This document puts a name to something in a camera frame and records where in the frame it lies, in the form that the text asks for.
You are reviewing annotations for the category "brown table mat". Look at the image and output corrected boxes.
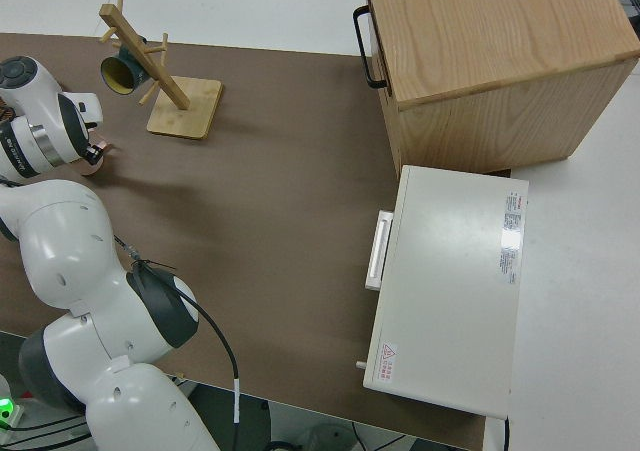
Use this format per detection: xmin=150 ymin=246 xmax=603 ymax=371
xmin=0 ymin=31 xmax=512 ymax=451

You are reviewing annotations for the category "pink mug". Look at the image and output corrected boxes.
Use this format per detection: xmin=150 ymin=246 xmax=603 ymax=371
xmin=80 ymin=140 xmax=110 ymax=178

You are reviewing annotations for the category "wooden mug rack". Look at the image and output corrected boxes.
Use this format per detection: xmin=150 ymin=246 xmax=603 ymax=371
xmin=97 ymin=0 xmax=224 ymax=141

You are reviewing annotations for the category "dark teal mug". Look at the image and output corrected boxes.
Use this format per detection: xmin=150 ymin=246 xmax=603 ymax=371
xmin=99 ymin=35 xmax=152 ymax=96

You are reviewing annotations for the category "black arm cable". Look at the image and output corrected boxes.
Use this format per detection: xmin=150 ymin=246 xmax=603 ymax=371
xmin=111 ymin=234 xmax=242 ymax=421

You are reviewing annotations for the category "black cabinet handle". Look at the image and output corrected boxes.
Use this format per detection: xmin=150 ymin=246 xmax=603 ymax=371
xmin=352 ymin=5 xmax=389 ymax=89

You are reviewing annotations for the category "wooden cabinet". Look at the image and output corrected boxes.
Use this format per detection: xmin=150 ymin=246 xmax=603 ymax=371
xmin=361 ymin=0 xmax=640 ymax=175

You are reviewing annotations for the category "white toaster oven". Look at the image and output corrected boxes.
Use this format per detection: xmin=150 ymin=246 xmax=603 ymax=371
xmin=355 ymin=164 xmax=530 ymax=420

